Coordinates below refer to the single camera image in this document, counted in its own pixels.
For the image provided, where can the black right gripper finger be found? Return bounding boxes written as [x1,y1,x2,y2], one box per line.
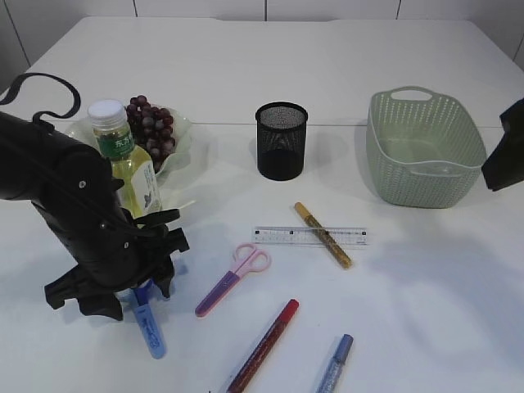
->
[481,99,524,191]

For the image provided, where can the black mesh pen holder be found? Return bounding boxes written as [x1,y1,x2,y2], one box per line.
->
[255,102,308,181]

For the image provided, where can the clear plastic sheet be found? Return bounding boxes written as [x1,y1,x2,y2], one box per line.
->
[410,161,463,176]

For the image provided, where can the clear plastic ruler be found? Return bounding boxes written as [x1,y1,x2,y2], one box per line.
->
[251,226,370,248]

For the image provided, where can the blue glitter pen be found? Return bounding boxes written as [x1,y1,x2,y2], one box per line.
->
[316,334,354,393]

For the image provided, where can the purple grape bunch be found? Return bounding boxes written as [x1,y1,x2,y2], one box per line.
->
[126,95,176,173]

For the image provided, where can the red glitter pen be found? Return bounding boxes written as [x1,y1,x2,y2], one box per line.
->
[227,299,300,393]

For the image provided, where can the green plastic woven basket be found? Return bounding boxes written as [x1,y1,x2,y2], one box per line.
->
[366,86,487,209]

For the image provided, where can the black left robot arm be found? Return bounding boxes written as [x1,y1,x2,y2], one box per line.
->
[1,111,189,321]

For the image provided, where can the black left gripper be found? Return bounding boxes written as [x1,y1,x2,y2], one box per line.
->
[32,201,189,321]

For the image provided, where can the green wavy glass plate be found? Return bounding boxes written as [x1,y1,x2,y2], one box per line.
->
[65,106,197,210]

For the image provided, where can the pink purple scissors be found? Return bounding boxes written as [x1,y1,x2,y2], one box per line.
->
[194,243,272,318]

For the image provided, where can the blue scissors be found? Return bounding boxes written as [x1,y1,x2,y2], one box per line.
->
[117,279,166,359]

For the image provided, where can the gold glitter pen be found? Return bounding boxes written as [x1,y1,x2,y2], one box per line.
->
[294,201,352,269]

